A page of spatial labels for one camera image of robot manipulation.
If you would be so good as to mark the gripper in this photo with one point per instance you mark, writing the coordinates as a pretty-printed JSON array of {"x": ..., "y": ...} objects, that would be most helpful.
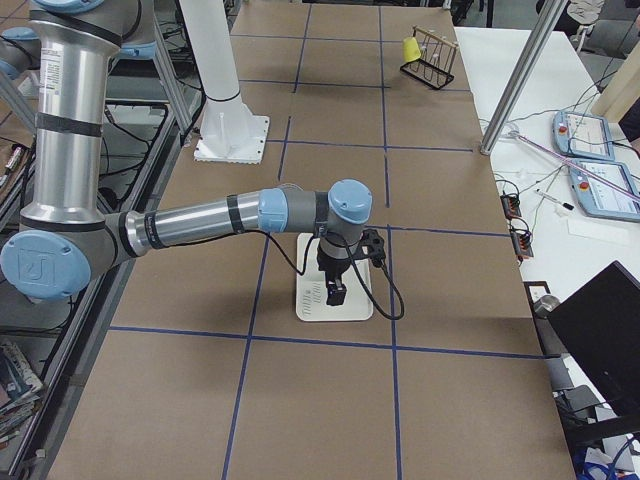
[{"x": 331, "y": 267}]

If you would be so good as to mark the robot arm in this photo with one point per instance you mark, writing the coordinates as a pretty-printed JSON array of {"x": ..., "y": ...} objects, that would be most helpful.
[{"x": 65, "y": 242}]

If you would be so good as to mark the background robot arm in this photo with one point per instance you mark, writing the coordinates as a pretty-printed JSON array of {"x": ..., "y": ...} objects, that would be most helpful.
[{"x": 21, "y": 52}]

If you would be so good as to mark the cream bear tray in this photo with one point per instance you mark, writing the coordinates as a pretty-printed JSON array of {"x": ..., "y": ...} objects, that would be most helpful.
[{"x": 311, "y": 295}]

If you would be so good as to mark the yellow cup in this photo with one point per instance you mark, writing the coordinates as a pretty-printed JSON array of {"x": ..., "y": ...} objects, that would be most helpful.
[{"x": 411, "y": 50}]

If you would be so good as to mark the lower orange connector box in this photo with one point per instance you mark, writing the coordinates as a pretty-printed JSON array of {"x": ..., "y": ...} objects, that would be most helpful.
[{"x": 522, "y": 240}]

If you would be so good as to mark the orange connector box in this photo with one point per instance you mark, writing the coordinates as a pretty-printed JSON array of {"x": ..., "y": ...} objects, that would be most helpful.
[
  {"x": 511, "y": 205},
  {"x": 522, "y": 240}
]

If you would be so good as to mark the upper orange connector box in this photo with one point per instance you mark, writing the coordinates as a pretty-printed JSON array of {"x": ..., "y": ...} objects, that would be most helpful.
[{"x": 511, "y": 205}]

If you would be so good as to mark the metal cylinder can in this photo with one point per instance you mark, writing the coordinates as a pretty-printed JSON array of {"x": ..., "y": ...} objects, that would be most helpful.
[{"x": 544, "y": 305}]

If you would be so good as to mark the black marker pen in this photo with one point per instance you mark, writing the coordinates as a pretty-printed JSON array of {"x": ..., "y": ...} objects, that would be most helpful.
[{"x": 546, "y": 196}]

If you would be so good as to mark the black laptop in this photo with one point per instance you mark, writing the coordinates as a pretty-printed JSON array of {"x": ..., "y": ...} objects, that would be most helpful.
[{"x": 599, "y": 326}]

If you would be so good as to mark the lower teach pendant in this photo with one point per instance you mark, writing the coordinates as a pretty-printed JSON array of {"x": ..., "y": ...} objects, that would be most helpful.
[{"x": 598, "y": 200}]

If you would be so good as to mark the teach pendant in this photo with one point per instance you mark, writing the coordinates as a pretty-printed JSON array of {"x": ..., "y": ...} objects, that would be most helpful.
[
  {"x": 598, "y": 200},
  {"x": 582, "y": 135}
]

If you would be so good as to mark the upper teach pendant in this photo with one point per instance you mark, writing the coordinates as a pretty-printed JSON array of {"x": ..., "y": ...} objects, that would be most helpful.
[{"x": 582, "y": 135}]

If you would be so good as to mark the purple rod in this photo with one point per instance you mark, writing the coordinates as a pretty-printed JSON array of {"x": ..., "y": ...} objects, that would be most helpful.
[{"x": 573, "y": 164}]

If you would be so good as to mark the stack of books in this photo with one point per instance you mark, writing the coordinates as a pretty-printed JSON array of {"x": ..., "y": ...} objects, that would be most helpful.
[{"x": 20, "y": 390}]

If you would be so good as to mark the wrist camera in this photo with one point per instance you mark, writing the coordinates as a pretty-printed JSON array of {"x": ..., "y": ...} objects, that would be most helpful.
[{"x": 371, "y": 247}]

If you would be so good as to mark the white pedestal column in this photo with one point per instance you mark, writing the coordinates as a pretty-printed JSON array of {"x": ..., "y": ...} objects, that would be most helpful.
[{"x": 229, "y": 131}]

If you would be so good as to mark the black wire cup rack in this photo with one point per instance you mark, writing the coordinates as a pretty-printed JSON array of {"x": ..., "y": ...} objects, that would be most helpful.
[{"x": 434, "y": 68}]

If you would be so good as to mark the aluminium frame post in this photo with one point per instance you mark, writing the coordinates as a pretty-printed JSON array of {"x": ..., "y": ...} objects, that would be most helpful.
[{"x": 524, "y": 66}]

